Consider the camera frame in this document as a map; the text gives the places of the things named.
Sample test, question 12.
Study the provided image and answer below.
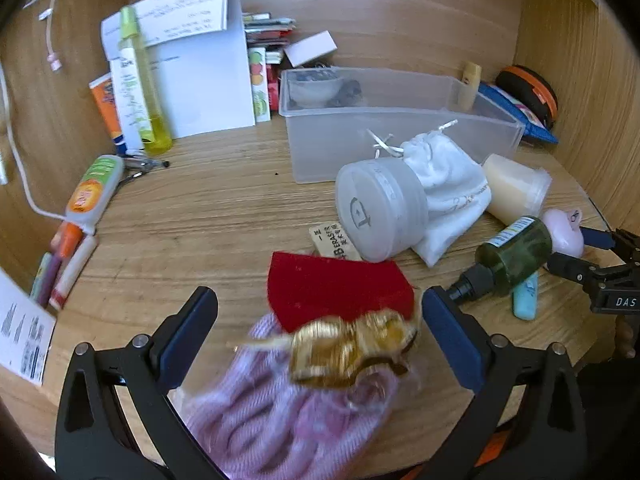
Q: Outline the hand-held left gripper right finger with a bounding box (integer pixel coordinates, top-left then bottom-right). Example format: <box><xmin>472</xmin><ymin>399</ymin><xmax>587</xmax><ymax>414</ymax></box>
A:
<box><xmin>421</xmin><ymin>285</ymin><xmax>588</xmax><ymax>480</ymax></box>

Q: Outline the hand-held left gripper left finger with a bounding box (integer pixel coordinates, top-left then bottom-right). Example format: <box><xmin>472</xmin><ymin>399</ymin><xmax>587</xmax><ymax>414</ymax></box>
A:
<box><xmin>54</xmin><ymin>286</ymin><xmax>226</xmax><ymax>480</ymax></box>

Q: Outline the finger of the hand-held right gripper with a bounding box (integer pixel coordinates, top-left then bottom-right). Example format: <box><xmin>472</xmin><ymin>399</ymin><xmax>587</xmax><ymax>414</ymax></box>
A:
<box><xmin>580</xmin><ymin>226</ymin><xmax>623</xmax><ymax>251</ymax></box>
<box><xmin>546</xmin><ymin>251</ymin><xmax>608</xmax><ymax>286</ymax></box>

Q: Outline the pink round case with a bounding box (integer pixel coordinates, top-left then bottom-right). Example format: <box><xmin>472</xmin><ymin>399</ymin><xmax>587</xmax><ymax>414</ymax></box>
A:
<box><xmin>541</xmin><ymin>208</ymin><xmax>585</xmax><ymax>257</ymax></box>

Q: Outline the green bottle with black cap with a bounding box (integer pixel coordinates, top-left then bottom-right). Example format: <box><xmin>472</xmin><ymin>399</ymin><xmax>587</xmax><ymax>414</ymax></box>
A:
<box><xmin>446</xmin><ymin>216</ymin><xmax>553</xmax><ymax>303</ymax></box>

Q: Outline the light blue tube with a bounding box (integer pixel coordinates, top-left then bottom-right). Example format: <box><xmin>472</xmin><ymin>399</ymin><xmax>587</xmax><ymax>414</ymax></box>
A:
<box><xmin>512</xmin><ymin>272</ymin><xmax>540</xmax><ymax>321</ymax></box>

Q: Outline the clear jar of cream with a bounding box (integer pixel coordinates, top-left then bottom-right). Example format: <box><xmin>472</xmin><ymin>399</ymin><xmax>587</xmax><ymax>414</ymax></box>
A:
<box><xmin>481</xmin><ymin>154</ymin><xmax>552</xmax><ymax>226</ymax></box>

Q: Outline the pink knitted pouch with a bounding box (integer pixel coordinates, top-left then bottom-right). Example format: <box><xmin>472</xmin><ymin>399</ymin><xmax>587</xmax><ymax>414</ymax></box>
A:
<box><xmin>182</xmin><ymin>312</ymin><xmax>416</xmax><ymax>480</ymax></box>

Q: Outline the gold ribbon ornament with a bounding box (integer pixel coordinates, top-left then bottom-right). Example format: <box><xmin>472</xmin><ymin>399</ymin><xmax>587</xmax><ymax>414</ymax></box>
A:
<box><xmin>227</xmin><ymin>310</ymin><xmax>421</xmax><ymax>391</ymax></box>

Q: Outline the clear plastic bin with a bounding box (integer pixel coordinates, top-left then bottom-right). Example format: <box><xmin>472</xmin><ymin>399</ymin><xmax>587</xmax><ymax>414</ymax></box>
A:
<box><xmin>278</xmin><ymin>66</ymin><xmax>526</xmax><ymax>184</ymax></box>

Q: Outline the wooden desktop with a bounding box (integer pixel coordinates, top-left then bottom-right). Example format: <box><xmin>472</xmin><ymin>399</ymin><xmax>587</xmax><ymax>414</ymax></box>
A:
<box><xmin>0</xmin><ymin>125</ymin><xmax>626</xmax><ymax>480</ymax></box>

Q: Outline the person's right hand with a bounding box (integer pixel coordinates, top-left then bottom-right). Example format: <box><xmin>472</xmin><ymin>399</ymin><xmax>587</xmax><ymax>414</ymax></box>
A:
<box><xmin>616</xmin><ymin>317</ymin><xmax>637</xmax><ymax>358</ymax></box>

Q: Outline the orange cloth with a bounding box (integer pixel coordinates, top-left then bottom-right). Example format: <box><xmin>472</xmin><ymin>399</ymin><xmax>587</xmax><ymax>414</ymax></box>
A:
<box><xmin>477</xmin><ymin>429</ymin><xmax>512</xmax><ymax>472</ymax></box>

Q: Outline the frosted white jar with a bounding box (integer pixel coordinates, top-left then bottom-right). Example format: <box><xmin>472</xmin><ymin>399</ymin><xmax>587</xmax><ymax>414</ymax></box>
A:
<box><xmin>335</xmin><ymin>158</ymin><xmax>430</xmax><ymax>262</ymax></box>

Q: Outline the blue patterned pencil case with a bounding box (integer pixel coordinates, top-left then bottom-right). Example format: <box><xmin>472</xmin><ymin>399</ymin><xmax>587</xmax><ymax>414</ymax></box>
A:
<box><xmin>477</xmin><ymin>82</ymin><xmax>559</xmax><ymax>145</ymax></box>

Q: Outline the orange marker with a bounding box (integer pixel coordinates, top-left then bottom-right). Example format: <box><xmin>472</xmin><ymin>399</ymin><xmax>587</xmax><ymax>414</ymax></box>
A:
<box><xmin>50</xmin><ymin>222</ymin><xmax>83</xmax><ymax>261</ymax></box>

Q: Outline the eraser with paper sleeve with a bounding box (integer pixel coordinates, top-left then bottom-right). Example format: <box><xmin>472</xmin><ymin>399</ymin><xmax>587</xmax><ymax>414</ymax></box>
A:
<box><xmin>308</xmin><ymin>221</ymin><xmax>362</xmax><ymax>262</ymax></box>

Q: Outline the black and orange case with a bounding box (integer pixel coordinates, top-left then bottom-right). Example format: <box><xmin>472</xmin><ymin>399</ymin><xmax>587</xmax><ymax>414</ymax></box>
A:
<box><xmin>495</xmin><ymin>65</ymin><xmax>559</xmax><ymax>131</ymax></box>

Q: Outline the purple pen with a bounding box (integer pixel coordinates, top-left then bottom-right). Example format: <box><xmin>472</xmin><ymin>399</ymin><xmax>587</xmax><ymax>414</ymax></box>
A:
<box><xmin>29</xmin><ymin>251</ymin><xmax>56</xmax><ymax>303</ymax></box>

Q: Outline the printed white paper sheet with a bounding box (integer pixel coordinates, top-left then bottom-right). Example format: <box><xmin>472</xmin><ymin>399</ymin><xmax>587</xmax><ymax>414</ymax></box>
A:
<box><xmin>0</xmin><ymin>266</ymin><xmax>57</xmax><ymax>387</ymax></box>

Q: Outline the orange and green squeeze bottle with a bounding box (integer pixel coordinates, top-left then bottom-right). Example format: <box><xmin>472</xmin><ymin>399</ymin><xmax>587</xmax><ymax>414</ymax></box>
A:
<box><xmin>65</xmin><ymin>154</ymin><xmax>125</xmax><ymax>235</ymax></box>

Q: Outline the metal nail clipper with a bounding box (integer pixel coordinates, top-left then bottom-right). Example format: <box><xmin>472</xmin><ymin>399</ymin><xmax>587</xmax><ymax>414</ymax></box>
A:
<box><xmin>117</xmin><ymin>156</ymin><xmax>170</xmax><ymax>186</ymax></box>

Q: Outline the pale yellow tube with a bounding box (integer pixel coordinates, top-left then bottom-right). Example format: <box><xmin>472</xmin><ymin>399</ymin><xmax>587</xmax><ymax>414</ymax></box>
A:
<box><xmin>459</xmin><ymin>61</ymin><xmax>482</xmax><ymax>112</ymax></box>

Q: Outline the tall yellow spray bottle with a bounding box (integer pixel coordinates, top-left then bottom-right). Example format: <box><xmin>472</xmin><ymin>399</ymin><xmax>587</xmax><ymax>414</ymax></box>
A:
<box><xmin>119</xmin><ymin>5</ymin><xmax>173</xmax><ymax>156</ymax></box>

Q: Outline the orange tube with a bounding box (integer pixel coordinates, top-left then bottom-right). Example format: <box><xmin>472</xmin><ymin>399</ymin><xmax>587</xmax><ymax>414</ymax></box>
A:
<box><xmin>89</xmin><ymin>72</ymin><xmax>128</xmax><ymax>153</ymax></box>

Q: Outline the fruit print box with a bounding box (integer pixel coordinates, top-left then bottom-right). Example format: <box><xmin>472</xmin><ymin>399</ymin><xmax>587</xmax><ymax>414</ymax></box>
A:
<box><xmin>247</xmin><ymin>46</ymin><xmax>273</xmax><ymax>123</ymax></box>

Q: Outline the dark trinket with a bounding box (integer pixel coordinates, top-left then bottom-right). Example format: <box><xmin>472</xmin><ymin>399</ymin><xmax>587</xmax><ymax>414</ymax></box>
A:
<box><xmin>327</xmin><ymin>80</ymin><xmax>363</xmax><ymax>108</ymax></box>

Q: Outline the bowl of trinkets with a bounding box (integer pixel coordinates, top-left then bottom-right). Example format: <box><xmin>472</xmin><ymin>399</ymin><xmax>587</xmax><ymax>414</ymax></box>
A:
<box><xmin>289</xmin><ymin>67</ymin><xmax>346</xmax><ymax>109</ymax></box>

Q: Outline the stack of booklets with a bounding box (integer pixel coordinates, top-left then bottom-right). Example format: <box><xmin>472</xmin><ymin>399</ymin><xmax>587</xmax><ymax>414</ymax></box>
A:
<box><xmin>242</xmin><ymin>10</ymin><xmax>296</xmax><ymax>108</ymax></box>

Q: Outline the small white cardboard box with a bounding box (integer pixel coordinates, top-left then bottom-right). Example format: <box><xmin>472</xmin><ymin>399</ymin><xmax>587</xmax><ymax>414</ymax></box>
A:
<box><xmin>283</xmin><ymin>31</ymin><xmax>336</xmax><ymax>68</ymax></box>

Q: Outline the white receipt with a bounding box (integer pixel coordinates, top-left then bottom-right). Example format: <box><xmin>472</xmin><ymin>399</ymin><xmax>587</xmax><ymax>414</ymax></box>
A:
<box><xmin>101</xmin><ymin>0</ymin><xmax>231</xmax><ymax>51</ymax></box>

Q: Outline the white drawstring pouch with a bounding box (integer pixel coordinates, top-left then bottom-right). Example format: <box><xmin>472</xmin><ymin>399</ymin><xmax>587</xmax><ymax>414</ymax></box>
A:
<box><xmin>367</xmin><ymin>120</ymin><xmax>493</xmax><ymax>267</ymax></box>

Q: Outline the white cable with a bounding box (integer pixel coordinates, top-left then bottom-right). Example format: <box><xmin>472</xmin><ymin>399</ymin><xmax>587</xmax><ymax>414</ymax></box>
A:
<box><xmin>0</xmin><ymin>65</ymin><xmax>68</xmax><ymax>221</ymax></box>

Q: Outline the white hanging cord with tags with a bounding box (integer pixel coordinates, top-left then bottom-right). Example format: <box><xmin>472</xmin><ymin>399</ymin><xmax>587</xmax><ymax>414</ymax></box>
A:
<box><xmin>22</xmin><ymin>0</ymin><xmax>63</xmax><ymax>73</ymax></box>

